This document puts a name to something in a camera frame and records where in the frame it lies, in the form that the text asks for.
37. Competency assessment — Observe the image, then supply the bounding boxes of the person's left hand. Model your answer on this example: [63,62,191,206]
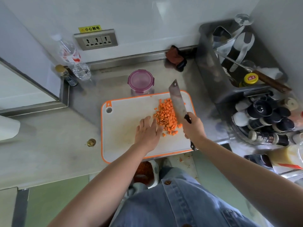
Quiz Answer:
[134,115,164,154]

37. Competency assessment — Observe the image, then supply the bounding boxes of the person's right hand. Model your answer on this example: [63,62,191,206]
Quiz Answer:
[181,112,207,147]

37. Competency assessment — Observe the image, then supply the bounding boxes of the pile of diced carrot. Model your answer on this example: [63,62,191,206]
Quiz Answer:
[152,98,183,138]

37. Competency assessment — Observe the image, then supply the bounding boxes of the black-handled kitchen knife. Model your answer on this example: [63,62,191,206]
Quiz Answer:
[168,79,197,151]

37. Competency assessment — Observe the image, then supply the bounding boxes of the purple lidded container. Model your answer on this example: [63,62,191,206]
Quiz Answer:
[127,69,155,96]

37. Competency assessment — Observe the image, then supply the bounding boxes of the person's left forearm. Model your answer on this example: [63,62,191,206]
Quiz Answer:
[47,144,157,227]

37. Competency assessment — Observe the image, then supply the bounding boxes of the person's right forearm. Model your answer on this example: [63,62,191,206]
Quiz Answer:
[196,136,303,227]

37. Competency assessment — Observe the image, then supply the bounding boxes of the white orange-rimmed cutting board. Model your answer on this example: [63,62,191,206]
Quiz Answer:
[100,90,197,164]

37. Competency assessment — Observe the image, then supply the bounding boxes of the white waste bin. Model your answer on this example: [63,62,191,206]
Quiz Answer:
[132,159,160,189]

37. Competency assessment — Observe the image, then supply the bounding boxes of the clear round basin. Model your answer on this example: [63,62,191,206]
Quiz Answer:
[228,94,299,147]

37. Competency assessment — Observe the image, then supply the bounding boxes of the blue denim trousers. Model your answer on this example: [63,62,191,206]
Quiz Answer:
[158,166,202,187]

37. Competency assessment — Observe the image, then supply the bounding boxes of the pale green cabinet front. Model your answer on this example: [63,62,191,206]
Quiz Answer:
[24,175,90,227]
[192,150,252,219]

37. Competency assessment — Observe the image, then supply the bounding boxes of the group of seasoning bottles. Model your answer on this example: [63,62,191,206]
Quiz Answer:
[231,91,303,147]

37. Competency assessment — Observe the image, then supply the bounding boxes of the black rectangular device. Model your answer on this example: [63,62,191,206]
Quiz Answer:
[244,153,274,171]

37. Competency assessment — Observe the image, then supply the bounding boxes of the yellow-capped sauce bottle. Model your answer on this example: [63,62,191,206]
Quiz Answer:
[239,72,259,88]

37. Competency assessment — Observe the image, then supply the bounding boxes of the dark red cloth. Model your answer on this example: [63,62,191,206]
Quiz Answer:
[165,45,188,73]

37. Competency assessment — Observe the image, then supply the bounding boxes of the blue denim shirt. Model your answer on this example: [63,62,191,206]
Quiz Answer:
[110,177,261,227]

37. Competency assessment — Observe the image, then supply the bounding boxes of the white and black bag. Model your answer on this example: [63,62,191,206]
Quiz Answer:
[211,25,256,73]

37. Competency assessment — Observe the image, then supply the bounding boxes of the clear plastic water bottle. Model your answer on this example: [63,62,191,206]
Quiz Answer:
[50,34,92,81]

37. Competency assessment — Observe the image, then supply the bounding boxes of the small gold-capped bottle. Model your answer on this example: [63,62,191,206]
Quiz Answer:
[55,64,79,87]

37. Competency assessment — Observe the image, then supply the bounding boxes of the yellow warning sticker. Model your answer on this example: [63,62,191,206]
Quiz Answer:
[78,25,103,34]

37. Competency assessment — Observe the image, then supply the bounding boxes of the metal utensil handle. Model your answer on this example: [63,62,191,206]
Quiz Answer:
[215,50,292,94]

